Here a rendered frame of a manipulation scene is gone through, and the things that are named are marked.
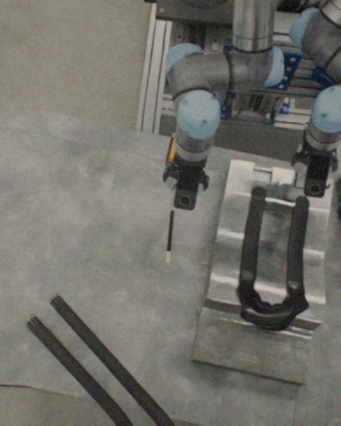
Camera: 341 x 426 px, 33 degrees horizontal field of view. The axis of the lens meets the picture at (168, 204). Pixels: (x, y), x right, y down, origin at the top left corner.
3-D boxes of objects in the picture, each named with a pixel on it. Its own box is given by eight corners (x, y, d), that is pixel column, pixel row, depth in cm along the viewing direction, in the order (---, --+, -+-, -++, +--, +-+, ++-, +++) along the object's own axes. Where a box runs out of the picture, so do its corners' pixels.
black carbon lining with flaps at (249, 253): (249, 187, 143) (257, 172, 134) (313, 201, 142) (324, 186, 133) (226, 324, 130) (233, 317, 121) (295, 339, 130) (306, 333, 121)
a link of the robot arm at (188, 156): (210, 157, 109) (169, 148, 109) (207, 167, 113) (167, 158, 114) (217, 123, 112) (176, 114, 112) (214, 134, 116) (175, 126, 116)
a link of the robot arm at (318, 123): (370, 100, 102) (337, 131, 102) (358, 123, 113) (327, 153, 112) (337, 73, 104) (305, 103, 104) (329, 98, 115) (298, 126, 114)
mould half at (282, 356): (226, 172, 151) (233, 150, 139) (322, 193, 151) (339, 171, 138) (190, 361, 133) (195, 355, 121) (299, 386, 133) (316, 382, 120)
